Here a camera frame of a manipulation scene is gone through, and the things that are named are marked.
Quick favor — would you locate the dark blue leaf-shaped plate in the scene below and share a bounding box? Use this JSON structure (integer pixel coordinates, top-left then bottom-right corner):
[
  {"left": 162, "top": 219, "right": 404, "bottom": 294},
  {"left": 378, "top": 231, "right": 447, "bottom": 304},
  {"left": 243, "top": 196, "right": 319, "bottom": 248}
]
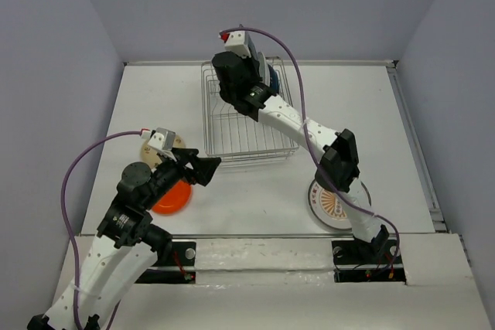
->
[{"left": 268, "top": 65, "right": 280, "bottom": 94}]

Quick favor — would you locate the silver wire dish rack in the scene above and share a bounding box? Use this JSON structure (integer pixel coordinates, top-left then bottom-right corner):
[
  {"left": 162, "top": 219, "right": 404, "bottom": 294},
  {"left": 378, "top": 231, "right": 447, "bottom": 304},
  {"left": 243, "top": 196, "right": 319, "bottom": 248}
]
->
[{"left": 201, "top": 61, "right": 299, "bottom": 166}]

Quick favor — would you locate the teal plate with white blossoms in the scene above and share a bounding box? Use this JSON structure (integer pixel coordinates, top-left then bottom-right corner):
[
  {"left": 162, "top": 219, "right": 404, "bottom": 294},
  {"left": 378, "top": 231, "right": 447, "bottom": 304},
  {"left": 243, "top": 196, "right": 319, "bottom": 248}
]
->
[{"left": 245, "top": 32, "right": 259, "bottom": 61}]

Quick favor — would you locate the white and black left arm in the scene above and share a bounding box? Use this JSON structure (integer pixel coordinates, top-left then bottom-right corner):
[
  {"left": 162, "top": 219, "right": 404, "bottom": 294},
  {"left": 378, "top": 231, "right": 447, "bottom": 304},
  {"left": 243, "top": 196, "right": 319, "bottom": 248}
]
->
[{"left": 27, "top": 148, "right": 221, "bottom": 329}]

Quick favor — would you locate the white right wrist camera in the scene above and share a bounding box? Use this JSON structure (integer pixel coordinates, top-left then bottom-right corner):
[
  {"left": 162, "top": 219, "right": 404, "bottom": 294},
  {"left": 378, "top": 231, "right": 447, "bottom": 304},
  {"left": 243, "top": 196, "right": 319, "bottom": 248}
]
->
[{"left": 220, "top": 31, "right": 252, "bottom": 59}]

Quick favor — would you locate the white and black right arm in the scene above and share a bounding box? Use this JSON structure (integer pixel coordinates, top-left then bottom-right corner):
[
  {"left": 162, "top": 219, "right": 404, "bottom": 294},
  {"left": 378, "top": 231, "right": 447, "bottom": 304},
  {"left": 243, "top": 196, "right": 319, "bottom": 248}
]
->
[{"left": 211, "top": 52, "right": 389, "bottom": 262}]

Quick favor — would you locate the red plate with turquoise flower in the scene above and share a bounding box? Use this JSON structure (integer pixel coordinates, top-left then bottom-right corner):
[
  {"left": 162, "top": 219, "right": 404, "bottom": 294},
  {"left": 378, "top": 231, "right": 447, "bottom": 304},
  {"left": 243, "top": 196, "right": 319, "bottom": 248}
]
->
[{"left": 258, "top": 52, "right": 271, "bottom": 87}]

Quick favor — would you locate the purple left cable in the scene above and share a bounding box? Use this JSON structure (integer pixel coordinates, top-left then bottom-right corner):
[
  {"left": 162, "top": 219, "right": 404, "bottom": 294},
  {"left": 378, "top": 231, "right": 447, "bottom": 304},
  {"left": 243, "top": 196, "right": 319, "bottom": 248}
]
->
[{"left": 61, "top": 131, "right": 146, "bottom": 329}]

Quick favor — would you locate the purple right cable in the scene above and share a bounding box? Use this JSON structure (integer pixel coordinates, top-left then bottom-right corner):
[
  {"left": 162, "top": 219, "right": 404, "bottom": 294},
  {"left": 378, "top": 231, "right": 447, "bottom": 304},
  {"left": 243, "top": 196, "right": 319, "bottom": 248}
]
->
[{"left": 220, "top": 27, "right": 400, "bottom": 269}]

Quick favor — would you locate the white plate with orange sunburst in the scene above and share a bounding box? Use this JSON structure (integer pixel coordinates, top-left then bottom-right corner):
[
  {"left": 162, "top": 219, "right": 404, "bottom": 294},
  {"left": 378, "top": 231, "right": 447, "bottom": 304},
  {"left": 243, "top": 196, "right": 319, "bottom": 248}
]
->
[{"left": 307, "top": 180, "right": 351, "bottom": 231}]

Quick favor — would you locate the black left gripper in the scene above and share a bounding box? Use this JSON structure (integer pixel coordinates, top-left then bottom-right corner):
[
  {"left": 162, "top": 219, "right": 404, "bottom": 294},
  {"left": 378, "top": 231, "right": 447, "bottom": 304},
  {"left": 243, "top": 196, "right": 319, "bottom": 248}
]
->
[{"left": 144, "top": 146, "right": 222, "bottom": 209}]

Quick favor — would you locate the small beige plate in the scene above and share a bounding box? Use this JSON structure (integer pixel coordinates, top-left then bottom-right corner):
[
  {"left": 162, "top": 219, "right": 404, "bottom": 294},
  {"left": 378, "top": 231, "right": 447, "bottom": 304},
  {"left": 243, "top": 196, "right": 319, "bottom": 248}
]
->
[{"left": 140, "top": 135, "right": 186, "bottom": 168}]

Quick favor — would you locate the purple cable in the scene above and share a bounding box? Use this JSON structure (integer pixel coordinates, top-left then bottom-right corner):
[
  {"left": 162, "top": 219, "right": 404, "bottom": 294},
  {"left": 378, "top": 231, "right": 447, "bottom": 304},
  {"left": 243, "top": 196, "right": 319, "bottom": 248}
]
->
[
  {"left": 61, "top": 131, "right": 146, "bottom": 329},
  {"left": 220, "top": 27, "right": 400, "bottom": 269}
]

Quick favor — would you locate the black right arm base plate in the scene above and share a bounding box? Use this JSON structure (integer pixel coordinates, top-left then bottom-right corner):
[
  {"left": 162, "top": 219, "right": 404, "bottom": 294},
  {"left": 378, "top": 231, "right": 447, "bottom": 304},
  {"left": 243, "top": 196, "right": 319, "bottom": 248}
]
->
[{"left": 332, "top": 240, "right": 406, "bottom": 284}]

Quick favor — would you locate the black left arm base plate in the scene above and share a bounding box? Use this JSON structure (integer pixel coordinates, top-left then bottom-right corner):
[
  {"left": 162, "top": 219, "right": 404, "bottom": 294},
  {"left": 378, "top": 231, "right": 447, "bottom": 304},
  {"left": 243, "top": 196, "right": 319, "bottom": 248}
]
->
[{"left": 135, "top": 240, "right": 196, "bottom": 284}]

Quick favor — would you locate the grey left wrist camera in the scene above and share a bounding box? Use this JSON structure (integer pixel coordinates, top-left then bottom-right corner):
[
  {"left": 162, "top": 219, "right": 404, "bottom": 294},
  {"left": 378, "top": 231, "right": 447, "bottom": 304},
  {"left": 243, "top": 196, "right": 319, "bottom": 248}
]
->
[{"left": 140, "top": 128, "right": 176, "bottom": 160}]

